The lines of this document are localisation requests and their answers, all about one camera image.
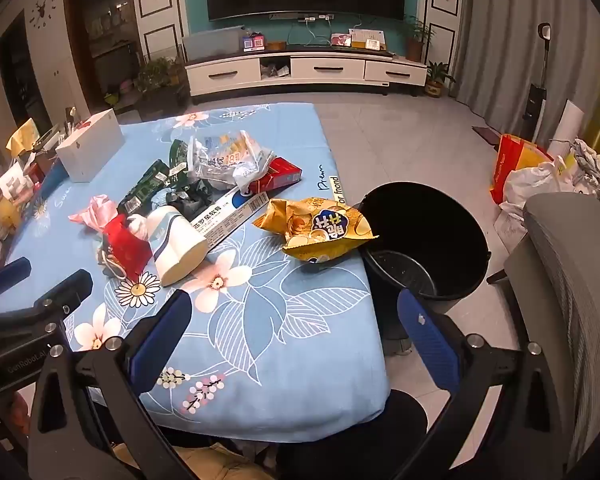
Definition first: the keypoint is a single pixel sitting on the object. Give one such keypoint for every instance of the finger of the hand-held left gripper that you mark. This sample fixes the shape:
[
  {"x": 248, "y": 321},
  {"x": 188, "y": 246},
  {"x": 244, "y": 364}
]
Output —
[
  {"x": 65, "y": 290},
  {"x": 10, "y": 271}
]

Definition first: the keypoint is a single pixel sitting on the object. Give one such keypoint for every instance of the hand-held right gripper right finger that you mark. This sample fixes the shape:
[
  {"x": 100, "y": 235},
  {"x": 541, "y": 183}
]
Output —
[{"x": 427, "y": 340}]

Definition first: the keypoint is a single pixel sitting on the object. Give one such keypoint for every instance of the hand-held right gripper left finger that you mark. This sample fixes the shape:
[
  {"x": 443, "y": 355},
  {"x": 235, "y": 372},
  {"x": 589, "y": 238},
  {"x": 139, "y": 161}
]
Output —
[{"x": 160, "y": 332}]

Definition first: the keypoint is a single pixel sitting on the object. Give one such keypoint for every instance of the red bag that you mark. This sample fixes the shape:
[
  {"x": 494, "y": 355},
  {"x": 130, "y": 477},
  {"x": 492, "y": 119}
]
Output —
[{"x": 125, "y": 247}]

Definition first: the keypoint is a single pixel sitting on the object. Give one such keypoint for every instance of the pink plastic bag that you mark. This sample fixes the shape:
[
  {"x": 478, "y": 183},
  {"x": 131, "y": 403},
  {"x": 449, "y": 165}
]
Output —
[{"x": 97, "y": 210}]

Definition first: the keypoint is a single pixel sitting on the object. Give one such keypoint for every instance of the blue cloth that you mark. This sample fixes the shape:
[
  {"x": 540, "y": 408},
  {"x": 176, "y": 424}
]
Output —
[{"x": 175, "y": 245}]

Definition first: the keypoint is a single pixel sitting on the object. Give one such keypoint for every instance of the black trash bin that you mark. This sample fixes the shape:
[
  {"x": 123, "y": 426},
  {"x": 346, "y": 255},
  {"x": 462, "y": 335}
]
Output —
[{"x": 430, "y": 230}]

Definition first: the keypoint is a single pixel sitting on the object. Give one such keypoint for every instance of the long white medicine box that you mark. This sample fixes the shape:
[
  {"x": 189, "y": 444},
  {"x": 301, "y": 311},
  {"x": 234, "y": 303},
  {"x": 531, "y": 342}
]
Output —
[{"x": 230, "y": 220}]

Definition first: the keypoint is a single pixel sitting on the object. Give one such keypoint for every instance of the wide green snack packet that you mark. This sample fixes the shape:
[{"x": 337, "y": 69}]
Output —
[{"x": 147, "y": 185}]

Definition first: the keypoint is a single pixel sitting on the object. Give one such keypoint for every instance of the dark green wrapper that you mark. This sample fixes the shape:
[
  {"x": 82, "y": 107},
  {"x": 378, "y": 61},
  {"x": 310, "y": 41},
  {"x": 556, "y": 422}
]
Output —
[{"x": 190, "y": 197}]

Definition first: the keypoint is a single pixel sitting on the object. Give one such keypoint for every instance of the yellow chip bag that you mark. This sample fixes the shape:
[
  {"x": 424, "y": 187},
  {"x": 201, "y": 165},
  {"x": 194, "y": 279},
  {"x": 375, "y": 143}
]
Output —
[{"x": 320, "y": 230}]

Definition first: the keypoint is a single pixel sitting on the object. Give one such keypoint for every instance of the tapered green snack packet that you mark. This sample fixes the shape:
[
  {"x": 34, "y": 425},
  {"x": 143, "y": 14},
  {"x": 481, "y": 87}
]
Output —
[{"x": 177, "y": 157}]

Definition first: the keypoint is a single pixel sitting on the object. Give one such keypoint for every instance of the clear plastic bag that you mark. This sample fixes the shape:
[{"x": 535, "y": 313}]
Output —
[{"x": 230, "y": 157}]

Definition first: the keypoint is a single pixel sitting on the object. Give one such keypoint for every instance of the red cardboard box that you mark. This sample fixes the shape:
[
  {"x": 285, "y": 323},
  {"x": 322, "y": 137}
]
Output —
[{"x": 280, "y": 172}]

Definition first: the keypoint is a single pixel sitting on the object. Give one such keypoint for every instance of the blue floral tablecloth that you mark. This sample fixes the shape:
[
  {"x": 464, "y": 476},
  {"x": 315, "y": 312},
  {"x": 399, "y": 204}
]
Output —
[{"x": 280, "y": 350}]

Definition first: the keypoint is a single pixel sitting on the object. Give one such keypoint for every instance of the yellow cloth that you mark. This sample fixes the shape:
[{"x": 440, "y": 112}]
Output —
[{"x": 22, "y": 135}]

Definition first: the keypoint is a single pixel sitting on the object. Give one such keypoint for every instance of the white rectangular box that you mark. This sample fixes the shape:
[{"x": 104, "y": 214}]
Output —
[{"x": 92, "y": 145}]

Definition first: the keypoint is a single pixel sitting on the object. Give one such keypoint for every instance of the grey office chair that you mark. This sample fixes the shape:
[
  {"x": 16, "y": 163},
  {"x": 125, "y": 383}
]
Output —
[{"x": 565, "y": 270}]

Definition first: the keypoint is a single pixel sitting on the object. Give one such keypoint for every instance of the large white plastic bag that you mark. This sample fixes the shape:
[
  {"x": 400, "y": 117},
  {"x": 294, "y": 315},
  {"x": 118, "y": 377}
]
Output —
[{"x": 530, "y": 180}]

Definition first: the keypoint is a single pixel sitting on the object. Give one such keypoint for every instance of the red yellow box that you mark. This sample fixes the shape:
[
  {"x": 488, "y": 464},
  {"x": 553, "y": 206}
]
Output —
[{"x": 512, "y": 160}]

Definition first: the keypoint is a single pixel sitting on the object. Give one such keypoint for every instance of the dark doormat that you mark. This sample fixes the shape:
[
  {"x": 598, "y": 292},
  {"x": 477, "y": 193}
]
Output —
[{"x": 487, "y": 136}]

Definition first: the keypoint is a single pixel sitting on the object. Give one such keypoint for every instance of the bushy potted plant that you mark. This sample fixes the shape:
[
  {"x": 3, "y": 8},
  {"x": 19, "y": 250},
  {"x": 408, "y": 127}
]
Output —
[{"x": 157, "y": 72}]

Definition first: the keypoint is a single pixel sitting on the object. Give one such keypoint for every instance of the crumpled patterned paper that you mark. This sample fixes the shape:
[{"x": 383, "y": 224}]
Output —
[{"x": 587, "y": 160}]

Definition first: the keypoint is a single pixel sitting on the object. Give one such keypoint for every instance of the upright vacuum cleaner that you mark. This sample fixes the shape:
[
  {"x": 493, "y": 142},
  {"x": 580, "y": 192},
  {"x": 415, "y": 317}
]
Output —
[{"x": 535, "y": 105}]

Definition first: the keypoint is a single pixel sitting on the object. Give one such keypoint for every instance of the potted plant in yellow pot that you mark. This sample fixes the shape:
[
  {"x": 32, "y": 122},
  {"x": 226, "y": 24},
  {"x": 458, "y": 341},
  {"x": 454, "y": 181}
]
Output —
[{"x": 437, "y": 77}]

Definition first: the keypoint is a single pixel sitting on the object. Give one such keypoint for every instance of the white paper roll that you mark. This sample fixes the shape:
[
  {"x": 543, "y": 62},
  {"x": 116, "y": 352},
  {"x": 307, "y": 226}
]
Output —
[{"x": 572, "y": 120}]

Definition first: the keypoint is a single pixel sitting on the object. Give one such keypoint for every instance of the white tv cabinet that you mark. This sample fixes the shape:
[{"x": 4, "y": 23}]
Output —
[{"x": 325, "y": 67}]

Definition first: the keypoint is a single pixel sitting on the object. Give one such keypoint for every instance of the potted plant in brown pot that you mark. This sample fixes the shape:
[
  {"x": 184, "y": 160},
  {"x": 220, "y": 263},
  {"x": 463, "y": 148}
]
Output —
[{"x": 415, "y": 35}]

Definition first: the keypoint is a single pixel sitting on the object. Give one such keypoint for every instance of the yellow envelope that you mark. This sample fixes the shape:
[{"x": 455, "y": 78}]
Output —
[{"x": 367, "y": 37}]

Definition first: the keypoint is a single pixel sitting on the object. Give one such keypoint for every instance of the red picture card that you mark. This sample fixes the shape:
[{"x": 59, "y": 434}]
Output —
[{"x": 341, "y": 40}]

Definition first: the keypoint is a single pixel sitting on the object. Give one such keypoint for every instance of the grey curtain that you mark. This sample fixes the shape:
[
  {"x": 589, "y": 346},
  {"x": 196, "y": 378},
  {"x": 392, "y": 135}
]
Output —
[{"x": 505, "y": 35}]

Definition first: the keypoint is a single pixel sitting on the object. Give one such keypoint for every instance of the black wall clock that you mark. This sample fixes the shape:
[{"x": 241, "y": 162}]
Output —
[{"x": 42, "y": 10}]

